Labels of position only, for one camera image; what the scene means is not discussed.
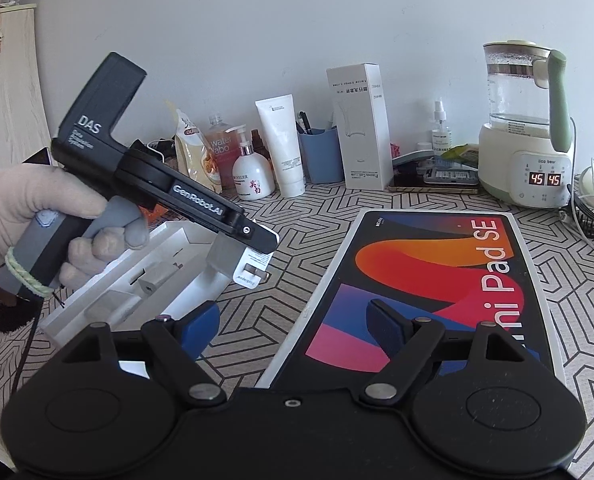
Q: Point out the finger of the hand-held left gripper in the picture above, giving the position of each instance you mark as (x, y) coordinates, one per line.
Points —
(249, 232)

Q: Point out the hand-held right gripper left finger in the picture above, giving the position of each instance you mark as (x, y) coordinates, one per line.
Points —
(201, 324)

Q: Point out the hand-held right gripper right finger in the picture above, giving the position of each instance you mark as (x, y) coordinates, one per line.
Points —
(383, 319)

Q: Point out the white box tray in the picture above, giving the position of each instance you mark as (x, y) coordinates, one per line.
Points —
(187, 240)

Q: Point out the colourful tablet box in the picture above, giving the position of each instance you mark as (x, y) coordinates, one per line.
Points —
(427, 260)

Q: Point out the geometric patterned desktop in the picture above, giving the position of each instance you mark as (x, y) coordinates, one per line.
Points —
(302, 240)

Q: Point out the person's left hand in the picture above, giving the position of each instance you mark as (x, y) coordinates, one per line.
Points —
(22, 195)

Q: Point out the white pump lotion bottle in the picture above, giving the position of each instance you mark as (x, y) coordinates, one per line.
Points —
(252, 177)

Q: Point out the grey charger adapter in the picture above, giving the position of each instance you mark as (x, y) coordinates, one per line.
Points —
(152, 282)

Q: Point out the black pouch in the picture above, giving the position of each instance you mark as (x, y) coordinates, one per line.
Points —
(162, 154)

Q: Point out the pink clear plastic bottle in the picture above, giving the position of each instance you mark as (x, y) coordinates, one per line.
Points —
(222, 155)

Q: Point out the brown small bottle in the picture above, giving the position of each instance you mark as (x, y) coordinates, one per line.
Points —
(258, 147)

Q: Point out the white cosmetic tube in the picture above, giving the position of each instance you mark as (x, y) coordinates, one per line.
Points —
(284, 150)

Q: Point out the yellow snack bag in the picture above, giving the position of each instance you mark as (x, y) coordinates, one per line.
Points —
(194, 160)

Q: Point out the light wooden wardrobe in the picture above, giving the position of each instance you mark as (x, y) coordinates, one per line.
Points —
(7, 85)

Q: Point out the blue pen cup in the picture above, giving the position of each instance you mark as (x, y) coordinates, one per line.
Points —
(322, 157)

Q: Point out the black pen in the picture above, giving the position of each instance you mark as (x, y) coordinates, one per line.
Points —
(305, 124)

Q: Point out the dark smartphone with gold edge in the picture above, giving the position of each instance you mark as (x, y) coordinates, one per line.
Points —
(411, 185)

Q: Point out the tall white carton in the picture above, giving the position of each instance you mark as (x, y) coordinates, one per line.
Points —
(364, 130)

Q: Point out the small labelled flat box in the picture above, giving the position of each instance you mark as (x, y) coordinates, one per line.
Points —
(449, 175)

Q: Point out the white blue flat device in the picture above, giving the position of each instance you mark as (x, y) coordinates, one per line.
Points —
(412, 157)

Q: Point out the green yellow packet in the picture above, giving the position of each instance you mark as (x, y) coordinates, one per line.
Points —
(459, 155)

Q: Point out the cream kettle heating base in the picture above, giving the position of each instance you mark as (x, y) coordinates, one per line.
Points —
(497, 170)

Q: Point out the small clear spray bottle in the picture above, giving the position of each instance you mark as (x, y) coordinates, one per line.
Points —
(441, 137)

